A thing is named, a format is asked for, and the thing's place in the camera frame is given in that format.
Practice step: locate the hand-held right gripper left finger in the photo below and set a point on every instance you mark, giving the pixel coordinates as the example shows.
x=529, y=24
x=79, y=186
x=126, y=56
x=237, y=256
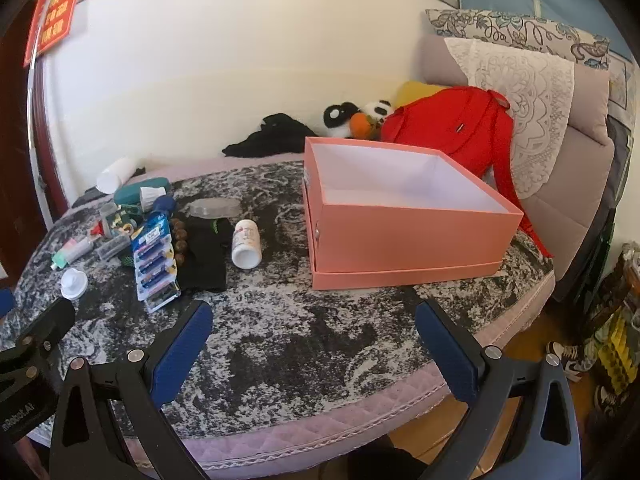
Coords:
x=185, y=345

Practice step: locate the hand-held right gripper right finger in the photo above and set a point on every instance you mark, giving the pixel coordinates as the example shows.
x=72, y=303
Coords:
x=445, y=355

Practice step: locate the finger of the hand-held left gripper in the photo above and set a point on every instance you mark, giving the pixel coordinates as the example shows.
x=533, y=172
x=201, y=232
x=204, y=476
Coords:
x=5, y=302
x=52, y=320

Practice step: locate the black glove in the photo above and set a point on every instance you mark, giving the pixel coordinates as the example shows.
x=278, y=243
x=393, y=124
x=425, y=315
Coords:
x=202, y=260

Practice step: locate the pink cardboard box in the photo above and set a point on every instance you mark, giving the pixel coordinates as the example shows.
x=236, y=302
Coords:
x=415, y=240

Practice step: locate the white round cap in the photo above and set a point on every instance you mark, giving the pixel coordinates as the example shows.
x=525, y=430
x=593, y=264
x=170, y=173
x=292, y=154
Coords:
x=74, y=284

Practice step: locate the clear teal tube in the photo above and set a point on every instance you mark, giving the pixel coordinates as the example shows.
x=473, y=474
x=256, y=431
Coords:
x=75, y=250

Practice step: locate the blue battery blister pack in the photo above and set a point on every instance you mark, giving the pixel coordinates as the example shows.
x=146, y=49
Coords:
x=155, y=270

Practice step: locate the clear plastic case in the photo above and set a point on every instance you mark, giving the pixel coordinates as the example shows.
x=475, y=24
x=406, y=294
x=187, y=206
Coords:
x=112, y=249

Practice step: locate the small red item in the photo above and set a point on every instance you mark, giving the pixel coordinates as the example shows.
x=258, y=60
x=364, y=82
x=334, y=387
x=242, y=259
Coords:
x=96, y=231

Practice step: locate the white pill bottle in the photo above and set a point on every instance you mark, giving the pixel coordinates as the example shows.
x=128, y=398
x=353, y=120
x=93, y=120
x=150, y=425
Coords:
x=246, y=250

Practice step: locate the clear plastic jar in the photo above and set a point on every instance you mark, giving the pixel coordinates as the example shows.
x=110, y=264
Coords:
x=107, y=215

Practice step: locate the patterned sneaker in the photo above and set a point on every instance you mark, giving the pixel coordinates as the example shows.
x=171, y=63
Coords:
x=565, y=357

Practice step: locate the green rounded plastic box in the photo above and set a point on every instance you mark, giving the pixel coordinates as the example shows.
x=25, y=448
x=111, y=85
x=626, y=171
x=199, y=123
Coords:
x=125, y=222

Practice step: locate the dark flat notebook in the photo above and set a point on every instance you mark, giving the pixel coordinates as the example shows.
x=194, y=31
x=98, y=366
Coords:
x=87, y=197

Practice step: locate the clear plastic lid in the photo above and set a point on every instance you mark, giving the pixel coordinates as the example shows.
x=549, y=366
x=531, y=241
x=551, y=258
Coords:
x=215, y=207

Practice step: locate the dark blue round item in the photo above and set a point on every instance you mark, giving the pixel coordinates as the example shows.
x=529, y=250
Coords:
x=165, y=205

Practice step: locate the teal glasses case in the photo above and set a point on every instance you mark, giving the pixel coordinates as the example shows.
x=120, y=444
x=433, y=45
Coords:
x=130, y=192

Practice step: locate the white ribbed cup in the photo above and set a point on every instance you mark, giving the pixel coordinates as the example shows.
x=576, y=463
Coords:
x=150, y=197

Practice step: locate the white paper roll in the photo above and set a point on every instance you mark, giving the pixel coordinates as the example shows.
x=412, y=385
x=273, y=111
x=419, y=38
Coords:
x=115, y=175

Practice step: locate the dark red wooden door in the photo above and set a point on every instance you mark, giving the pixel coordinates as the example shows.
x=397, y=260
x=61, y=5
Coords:
x=20, y=135

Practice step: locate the yellow patterned bag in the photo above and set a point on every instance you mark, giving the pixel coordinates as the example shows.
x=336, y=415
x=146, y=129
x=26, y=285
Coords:
x=620, y=350

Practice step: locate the beige sofa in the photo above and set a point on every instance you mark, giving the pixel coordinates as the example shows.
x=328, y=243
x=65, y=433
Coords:
x=575, y=185

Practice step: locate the black cloth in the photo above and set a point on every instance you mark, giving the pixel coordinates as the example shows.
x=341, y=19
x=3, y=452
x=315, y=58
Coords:
x=270, y=137

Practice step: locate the red backpack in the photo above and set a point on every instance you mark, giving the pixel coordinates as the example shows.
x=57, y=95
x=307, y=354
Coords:
x=450, y=125

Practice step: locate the dark cloth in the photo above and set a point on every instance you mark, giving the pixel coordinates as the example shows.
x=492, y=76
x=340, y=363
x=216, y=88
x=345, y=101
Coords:
x=612, y=185

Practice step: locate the orange plush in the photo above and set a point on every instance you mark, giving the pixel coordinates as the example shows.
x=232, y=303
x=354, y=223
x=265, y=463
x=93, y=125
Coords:
x=361, y=125

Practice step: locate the black white panda plush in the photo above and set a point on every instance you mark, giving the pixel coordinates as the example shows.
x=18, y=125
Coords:
x=377, y=107
x=335, y=117

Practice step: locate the white lace cloth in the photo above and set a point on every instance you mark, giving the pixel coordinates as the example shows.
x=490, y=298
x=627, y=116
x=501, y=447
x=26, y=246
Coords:
x=525, y=110

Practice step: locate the floral cushion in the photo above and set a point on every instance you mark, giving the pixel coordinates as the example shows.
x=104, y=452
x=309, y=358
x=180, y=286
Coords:
x=525, y=30

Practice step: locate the red wall poster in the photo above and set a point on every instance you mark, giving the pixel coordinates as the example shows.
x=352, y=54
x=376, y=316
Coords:
x=55, y=10

